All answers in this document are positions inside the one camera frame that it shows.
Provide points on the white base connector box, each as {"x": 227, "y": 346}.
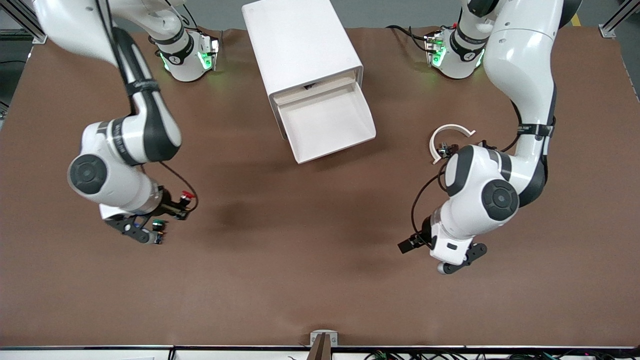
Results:
{"x": 434, "y": 50}
{"x": 209, "y": 52}

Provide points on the aluminium frame profile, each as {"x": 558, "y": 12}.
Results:
{"x": 41, "y": 36}
{"x": 607, "y": 30}

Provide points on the white drawer cabinet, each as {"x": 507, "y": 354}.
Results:
{"x": 295, "y": 45}

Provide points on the white curved pipe clamp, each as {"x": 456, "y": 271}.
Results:
{"x": 451, "y": 126}

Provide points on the grey metal bracket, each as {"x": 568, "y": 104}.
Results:
{"x": 334, "y": 340}

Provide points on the green push button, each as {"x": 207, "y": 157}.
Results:
{"x": 158, "y": 223}

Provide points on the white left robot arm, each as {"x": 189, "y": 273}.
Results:
{"x": 520, "y": 60}

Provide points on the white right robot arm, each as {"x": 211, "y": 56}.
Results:
{"x": 130, "y": 135}

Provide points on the brown table mat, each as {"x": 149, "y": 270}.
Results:
{"x": 320, "y": 250}

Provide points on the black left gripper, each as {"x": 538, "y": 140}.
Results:
{"x": 421, "y": 237}

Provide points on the brown cylindrical capacitor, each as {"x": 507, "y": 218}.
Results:
{"x": 453, "y": 147}

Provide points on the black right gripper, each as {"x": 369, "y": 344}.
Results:
{"x": 172, "y": 207}

